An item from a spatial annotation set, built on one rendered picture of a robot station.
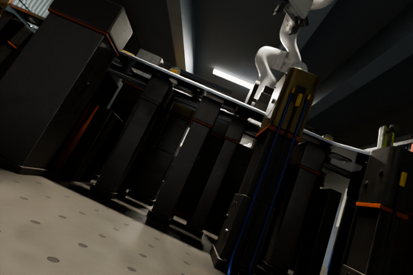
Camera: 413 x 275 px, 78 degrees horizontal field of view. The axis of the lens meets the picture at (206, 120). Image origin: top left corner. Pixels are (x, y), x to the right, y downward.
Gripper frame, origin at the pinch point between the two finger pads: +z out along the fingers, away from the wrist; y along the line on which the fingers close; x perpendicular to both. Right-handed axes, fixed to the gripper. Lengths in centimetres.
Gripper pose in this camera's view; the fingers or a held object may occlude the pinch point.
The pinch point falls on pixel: (285, 22)
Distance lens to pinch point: 97.6
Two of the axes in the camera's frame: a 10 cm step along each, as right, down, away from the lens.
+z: -5.1, 8.2, -2.4
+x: 4.9, 0.5, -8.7
